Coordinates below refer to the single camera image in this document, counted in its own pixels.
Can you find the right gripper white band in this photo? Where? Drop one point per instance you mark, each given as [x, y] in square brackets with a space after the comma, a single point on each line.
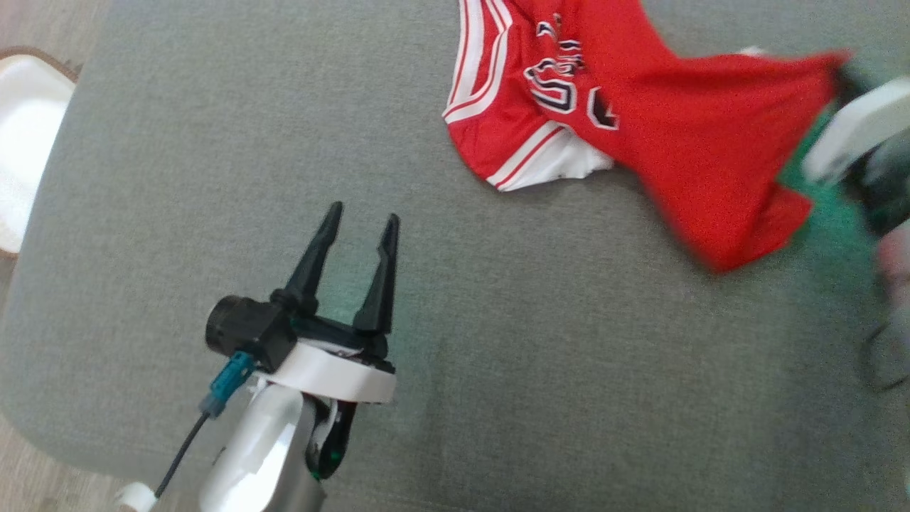
[853, 131]

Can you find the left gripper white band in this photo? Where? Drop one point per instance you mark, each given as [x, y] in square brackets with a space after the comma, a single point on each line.
[334, 373]

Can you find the red basketball jersey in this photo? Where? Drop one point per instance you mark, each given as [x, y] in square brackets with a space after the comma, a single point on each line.
[675, 128]

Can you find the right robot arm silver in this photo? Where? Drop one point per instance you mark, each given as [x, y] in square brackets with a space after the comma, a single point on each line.
[892, 185]

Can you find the grey sofa seat cushion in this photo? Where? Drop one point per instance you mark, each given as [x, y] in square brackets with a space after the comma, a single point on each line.
[498, 355]

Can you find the white round cap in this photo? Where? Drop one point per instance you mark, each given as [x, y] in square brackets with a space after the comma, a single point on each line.
[136, 499]

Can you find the white basket brown rim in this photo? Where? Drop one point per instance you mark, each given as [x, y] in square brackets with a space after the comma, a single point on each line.
[28, 142]

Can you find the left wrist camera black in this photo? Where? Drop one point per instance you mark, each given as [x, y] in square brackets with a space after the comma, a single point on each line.
[249, 331]

